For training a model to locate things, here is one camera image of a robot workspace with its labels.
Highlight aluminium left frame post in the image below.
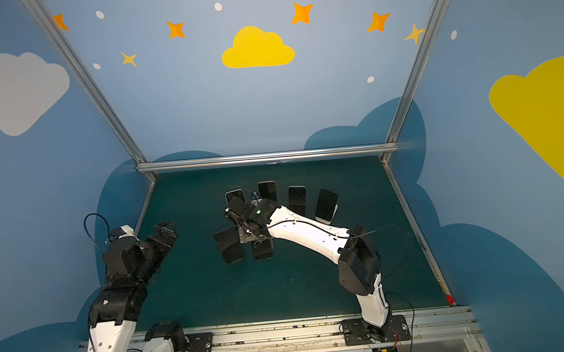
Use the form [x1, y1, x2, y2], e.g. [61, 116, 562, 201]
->
[19, 0, 158, 192]

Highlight aluminium frame post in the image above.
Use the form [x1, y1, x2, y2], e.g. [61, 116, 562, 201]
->
[366, 0, 480, 163]
[19, 0, 158, 192]

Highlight phone on white stand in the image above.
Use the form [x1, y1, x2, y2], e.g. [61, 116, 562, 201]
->
[288, 185, 307, 216]

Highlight black phone front stand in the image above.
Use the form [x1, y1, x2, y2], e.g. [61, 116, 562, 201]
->
[252, 238, 274, 260]

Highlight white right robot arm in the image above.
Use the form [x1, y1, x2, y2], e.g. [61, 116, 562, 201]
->
[225, 197, 390, 329]

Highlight pink-edged phone on stand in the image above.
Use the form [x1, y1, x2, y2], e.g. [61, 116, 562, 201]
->
[258, 181, 277, 202]

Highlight aluminium back frame bar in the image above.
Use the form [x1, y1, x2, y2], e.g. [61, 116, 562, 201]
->
[137, 143, 399, 174]

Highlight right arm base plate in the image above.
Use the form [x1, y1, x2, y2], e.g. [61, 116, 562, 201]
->
[339, 315, 412, 346]

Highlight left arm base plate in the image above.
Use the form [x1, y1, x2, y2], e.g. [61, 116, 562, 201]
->
[185, 332, 214, 352]

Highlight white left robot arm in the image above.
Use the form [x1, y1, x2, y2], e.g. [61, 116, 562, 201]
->
[87, 221, 189, 352]

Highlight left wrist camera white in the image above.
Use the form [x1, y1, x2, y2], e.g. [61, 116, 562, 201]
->
[109, 225, 136, 240]

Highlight aluminium right frame post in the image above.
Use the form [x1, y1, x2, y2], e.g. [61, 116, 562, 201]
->
[366, 0, 480, 163]

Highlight phone on wooden stand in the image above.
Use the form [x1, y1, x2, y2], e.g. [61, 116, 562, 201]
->
[225, 188, 246, 206]

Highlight black phone stand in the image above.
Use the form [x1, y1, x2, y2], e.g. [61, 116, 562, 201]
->
[215, 226, 244, 265]
[315, 189, 339, 225]
[252, 238, 274, 260]

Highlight aluminium front rail assembly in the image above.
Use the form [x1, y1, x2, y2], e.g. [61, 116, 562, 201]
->
[54, 301, 495, 352]

